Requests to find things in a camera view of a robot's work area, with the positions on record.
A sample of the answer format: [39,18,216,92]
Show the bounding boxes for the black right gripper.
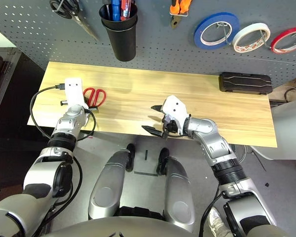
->
[141,104,185,139]

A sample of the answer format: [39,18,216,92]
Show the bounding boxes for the red handled scissors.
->
[82,87,107,108]

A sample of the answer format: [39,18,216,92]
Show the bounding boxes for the white tape roll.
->
[232,22,271,54]

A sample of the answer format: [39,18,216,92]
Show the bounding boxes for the orange black pliers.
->
[169,0,193,30]

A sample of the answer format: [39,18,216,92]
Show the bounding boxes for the grey metal pegboard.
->
[0,0,296,88]

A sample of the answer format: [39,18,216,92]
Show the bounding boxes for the black right robot foot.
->
[156,147,170,175]

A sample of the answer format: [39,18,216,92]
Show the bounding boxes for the black robot foot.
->
[125,143,136,172]
[156,147,170,175]

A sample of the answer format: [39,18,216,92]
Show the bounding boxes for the black left robot foot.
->
[125,143,136,172]

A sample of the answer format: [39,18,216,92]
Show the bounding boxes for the long black floor tape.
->
[134,170,159,176]

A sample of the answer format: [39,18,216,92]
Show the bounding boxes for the black plastic cup holder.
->
[99,2,139,62]

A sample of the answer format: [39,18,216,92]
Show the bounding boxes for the black equipment case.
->
[0,48,22,124]

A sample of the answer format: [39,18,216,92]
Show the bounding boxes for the silver right robot leg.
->
[162,157,195,233]

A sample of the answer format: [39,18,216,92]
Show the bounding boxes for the silver robot leg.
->
[88,150,130,220]
[162,157,195,233]

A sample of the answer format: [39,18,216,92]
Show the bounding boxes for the silver left robot leg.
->
[88,150,130,220]

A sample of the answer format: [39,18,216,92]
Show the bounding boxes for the blue tape roll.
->
[193,12,240,50]

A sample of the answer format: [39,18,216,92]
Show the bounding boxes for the black tool case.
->
[219,72,273,96]

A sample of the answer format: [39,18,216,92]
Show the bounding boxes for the silver double-prong peg hook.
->
[260,31,272,47]
[216,21,233,45]

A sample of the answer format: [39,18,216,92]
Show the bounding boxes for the grey robot torso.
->
[39,216,200,237]

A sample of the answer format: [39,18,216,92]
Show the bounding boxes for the white bystander shoe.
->
[207,207,234,237]

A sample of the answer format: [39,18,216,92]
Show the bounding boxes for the red tape roll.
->
[270,27,296,55]

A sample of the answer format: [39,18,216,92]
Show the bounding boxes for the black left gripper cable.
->
[75,111,97,142]

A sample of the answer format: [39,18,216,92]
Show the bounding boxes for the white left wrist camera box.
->
[64,78,90,111]

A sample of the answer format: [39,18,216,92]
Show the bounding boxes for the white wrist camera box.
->
[64,78,90,111]
[162,95,188,124]

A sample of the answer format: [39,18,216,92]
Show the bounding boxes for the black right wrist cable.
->
[162,123,185,139]

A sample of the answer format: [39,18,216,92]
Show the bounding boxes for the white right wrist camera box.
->
[162,95,188,124]

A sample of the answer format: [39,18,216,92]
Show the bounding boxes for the black handled scissors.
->
[49,0,99,41]

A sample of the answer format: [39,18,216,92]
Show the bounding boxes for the blue handled screwdriver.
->
[110,0,121,22]

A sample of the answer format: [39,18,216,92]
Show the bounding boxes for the red handled screwdriver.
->
[120,0,132,21]

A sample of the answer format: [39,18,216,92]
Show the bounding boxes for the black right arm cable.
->
[198,191,224,237]

